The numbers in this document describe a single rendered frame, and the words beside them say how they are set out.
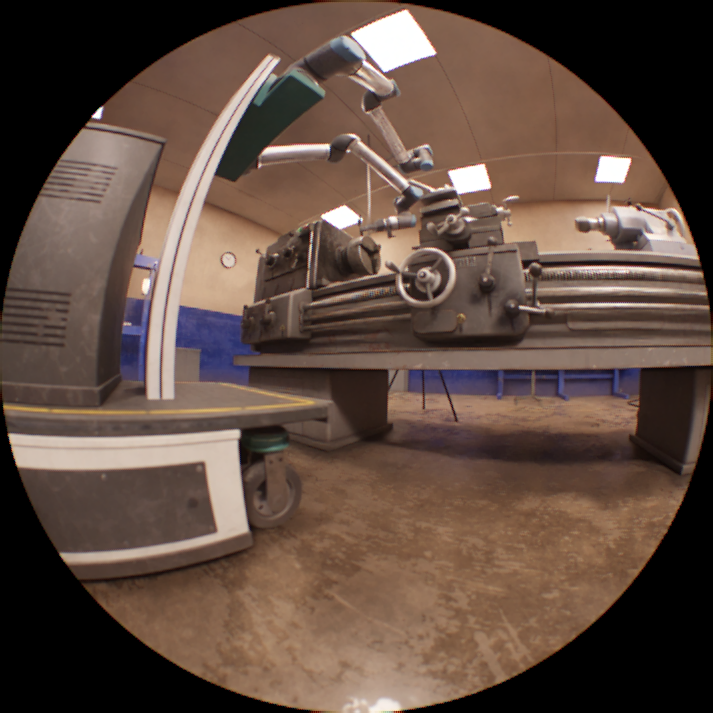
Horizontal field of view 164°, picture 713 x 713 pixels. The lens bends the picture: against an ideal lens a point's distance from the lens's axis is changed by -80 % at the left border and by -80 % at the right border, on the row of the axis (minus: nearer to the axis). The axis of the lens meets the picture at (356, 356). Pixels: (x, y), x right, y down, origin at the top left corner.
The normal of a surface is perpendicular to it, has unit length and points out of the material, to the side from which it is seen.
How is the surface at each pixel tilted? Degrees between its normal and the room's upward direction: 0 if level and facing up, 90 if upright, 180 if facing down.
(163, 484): 90
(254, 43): 180
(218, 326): 90
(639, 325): 90
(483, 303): 90
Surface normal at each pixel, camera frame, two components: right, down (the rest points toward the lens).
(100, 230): 0.77, -0.02
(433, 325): -0.58, -0.05
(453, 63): -0.02, 1.00
